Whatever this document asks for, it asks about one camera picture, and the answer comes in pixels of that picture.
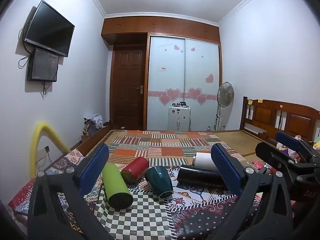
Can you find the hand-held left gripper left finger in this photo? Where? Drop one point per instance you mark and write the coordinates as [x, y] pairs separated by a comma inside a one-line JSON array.
[[91, 170]]

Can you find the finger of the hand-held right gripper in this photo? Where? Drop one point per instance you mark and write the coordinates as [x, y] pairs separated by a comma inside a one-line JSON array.
[[287, 138], [275, 155]]

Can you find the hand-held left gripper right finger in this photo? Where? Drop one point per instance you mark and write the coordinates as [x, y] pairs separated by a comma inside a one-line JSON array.
[[226, 167]]

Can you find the white cup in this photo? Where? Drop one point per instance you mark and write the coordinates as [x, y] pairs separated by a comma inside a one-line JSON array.
[[203, 160]]

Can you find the green cup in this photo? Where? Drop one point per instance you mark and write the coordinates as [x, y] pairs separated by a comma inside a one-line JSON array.
[[115, 185]]

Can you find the black cup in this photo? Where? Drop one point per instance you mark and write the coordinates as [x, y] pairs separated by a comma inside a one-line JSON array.
[[197, 176]]

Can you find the red cup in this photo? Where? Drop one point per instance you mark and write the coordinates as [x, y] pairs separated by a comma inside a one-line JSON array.
[[137, 167]]

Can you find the dark teal faceted cup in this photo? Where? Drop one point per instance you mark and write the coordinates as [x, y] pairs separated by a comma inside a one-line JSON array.
[[158, 180]]

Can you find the small doll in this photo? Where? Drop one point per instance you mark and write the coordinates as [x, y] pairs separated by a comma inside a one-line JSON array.
[[291, 152]]

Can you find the red and pink toy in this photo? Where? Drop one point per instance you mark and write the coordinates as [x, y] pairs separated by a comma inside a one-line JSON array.
[[258, 166]]

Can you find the wooden bed headboard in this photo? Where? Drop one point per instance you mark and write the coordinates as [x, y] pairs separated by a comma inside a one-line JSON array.
[[275, 115]]

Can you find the floral printed bedsheet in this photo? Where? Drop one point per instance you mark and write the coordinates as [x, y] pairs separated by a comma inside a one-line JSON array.
[[197, 197]]

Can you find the pile of clothes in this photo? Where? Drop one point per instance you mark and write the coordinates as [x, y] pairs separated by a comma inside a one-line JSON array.
[[92, 123]]

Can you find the yellow foam tube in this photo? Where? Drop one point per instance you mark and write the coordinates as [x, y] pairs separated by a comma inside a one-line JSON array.
[[51, 132]]

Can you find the dark floral cloth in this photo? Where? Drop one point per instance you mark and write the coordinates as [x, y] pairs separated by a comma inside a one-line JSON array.
[[197, 225]]

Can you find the patchwork striped blanket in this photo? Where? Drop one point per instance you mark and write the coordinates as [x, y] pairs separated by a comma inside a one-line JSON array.
[[165, 147]]

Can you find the white box appliance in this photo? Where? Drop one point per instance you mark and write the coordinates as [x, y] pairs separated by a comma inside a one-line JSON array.
[[178, 118]]

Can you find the green white checkered cloth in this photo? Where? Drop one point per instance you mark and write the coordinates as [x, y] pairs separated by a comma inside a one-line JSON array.
[[140, 220]]

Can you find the standing fan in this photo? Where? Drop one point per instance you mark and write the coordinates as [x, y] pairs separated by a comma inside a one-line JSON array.
[[225, 92]]

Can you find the brown wooden door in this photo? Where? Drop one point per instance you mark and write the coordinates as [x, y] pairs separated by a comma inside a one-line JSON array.
[[127, 87]]

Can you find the sliding wardrobe with heart stickers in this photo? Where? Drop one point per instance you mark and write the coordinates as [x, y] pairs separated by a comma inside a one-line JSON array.
[[185, 80]]

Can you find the wooden overhead cabinet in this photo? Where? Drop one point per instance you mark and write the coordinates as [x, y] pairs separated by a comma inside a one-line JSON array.
[[160, 26]]

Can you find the wooden bed frame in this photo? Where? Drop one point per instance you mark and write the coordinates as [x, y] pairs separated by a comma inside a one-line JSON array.
[[87, 142]]

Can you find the wall socket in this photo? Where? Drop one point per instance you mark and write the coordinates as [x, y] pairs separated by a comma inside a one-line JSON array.
[[43, 149]]

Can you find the small black wall monitor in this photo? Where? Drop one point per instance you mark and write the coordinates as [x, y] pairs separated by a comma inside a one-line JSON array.
[[43, 65]]

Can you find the wall-mounted black television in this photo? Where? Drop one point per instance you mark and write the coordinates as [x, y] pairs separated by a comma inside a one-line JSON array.
[[50, 27]]

